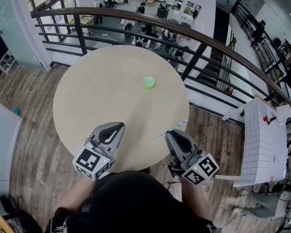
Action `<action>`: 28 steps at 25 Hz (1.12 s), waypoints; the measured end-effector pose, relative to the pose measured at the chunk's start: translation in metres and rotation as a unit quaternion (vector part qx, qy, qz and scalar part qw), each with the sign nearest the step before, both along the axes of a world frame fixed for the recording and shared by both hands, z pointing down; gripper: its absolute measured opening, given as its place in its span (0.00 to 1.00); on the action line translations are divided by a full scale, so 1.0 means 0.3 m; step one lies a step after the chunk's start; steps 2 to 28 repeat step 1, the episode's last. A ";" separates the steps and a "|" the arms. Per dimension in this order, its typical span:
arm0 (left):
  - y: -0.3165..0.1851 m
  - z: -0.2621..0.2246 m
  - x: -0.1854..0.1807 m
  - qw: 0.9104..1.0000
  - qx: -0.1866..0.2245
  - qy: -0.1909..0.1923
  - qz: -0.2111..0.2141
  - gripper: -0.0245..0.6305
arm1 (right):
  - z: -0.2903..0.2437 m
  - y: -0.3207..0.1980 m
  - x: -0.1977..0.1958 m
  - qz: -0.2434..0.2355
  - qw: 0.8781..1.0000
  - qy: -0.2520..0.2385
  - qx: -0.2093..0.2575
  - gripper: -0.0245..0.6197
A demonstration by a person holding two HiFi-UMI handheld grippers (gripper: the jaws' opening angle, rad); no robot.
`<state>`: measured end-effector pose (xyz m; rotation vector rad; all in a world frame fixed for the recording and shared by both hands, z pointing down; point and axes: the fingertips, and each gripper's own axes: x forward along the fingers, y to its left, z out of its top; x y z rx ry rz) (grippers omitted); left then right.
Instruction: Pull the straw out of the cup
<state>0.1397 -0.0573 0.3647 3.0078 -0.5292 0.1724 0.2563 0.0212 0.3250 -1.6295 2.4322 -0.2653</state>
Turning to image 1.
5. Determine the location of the white metal rack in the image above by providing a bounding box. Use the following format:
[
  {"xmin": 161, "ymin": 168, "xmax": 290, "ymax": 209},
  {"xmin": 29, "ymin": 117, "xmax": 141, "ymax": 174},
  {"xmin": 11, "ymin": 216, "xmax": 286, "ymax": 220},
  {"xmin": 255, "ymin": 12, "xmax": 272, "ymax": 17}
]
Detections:
[{"xmin": 0, "ymin": 50, "xmax": 16, "ymax": 75}]

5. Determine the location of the white striped straw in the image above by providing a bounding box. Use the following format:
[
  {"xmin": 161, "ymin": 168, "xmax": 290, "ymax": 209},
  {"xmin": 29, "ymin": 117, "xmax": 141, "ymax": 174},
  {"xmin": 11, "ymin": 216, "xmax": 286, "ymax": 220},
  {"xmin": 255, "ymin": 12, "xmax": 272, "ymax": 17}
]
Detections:
[{"xmin": 151, "ymin": 119, "xmax": 188, "ymax": 141}]

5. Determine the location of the black office chair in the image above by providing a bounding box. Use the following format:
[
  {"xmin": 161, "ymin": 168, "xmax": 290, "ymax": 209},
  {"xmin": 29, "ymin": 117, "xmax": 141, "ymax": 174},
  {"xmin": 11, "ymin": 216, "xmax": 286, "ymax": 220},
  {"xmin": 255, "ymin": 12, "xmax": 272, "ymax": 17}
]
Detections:
[{"xmin": 0, "ymin": 194, "xmax": 43, "ymax": 233}]

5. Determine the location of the wooden crate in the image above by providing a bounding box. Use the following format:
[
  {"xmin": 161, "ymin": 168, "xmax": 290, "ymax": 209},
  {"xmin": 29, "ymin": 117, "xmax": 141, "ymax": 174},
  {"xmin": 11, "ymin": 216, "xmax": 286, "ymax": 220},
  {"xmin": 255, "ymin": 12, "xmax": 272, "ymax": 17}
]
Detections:
[{"xmin": 80, "ymin": 14, "xmax": 96, "ymax": 36}]

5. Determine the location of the green cup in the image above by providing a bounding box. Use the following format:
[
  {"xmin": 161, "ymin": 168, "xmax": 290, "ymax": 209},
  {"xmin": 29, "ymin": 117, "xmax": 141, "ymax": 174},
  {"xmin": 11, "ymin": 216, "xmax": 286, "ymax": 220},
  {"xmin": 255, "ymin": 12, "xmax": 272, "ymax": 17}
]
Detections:
[{"xmin": 143, "ymin": 76, "xmax": 156, "ymax": 90}]

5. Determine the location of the person's black shirt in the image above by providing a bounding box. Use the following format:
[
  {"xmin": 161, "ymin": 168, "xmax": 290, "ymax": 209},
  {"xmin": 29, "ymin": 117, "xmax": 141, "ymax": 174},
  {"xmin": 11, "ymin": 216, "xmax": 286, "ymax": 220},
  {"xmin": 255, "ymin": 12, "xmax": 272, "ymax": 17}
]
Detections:
[{"xmin": 46, "ymin": 170, "xmax": 217, "ymax": 233}]

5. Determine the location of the white board sheet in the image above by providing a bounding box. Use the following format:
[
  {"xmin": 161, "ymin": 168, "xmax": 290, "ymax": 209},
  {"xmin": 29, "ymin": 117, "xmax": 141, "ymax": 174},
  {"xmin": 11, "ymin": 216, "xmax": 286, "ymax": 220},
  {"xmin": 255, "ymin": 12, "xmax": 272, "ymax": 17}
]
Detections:
[{"xmin": 276, "ymin": 104, "xmax": 291, "ymax": 124}]

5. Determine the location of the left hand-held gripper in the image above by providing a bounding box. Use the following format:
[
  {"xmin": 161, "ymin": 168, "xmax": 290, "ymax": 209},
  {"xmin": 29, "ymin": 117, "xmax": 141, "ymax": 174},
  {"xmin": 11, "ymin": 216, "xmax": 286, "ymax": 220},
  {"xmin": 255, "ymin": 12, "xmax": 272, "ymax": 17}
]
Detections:
[{"xmin": 72, "ymin": 122, "xmax": 126, "ymax": 182}]

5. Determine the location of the person's left forearm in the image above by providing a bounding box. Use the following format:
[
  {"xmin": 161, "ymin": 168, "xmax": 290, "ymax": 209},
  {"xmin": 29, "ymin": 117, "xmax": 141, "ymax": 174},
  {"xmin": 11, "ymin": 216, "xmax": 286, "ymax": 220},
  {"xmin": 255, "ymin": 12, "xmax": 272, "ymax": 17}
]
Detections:
[{"xmin": 56, "ymin": 178, "xmax": 97, "ymax": 211}]

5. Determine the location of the round beige table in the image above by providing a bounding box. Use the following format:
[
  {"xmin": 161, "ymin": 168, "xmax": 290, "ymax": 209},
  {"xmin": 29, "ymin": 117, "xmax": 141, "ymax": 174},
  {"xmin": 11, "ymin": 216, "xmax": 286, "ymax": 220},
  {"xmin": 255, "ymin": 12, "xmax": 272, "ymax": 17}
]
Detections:
[{"xmin": 30, "ymin": 6, "xmax": 291, "ymax": 117}]

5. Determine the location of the white table with grid cloth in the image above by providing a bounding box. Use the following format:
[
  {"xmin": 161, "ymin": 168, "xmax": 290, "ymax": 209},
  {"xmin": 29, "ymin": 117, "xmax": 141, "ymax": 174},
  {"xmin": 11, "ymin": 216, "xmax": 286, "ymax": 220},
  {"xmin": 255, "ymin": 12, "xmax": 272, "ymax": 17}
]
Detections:
[{"xmin": 221, "ymin": 97, "xmax": 290, "ymax": 188}]

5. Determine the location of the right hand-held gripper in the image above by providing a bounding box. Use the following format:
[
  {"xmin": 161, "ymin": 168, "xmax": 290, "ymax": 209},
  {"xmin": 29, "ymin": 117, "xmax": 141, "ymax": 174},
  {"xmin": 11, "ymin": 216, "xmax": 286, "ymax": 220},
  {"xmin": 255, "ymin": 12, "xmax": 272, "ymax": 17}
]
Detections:
[{"xmin": 164, "ymin": 129, "xmax": 220, "ymax": 186}]

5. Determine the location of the person's right forearm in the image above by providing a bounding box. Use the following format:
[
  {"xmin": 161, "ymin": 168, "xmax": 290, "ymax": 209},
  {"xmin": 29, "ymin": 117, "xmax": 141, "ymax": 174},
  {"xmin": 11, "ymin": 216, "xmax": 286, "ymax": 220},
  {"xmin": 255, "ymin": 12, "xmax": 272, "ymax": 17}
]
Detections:
[{"xmin": 179, "ymin": 178, "xmax": 208, "ymax": 222}]

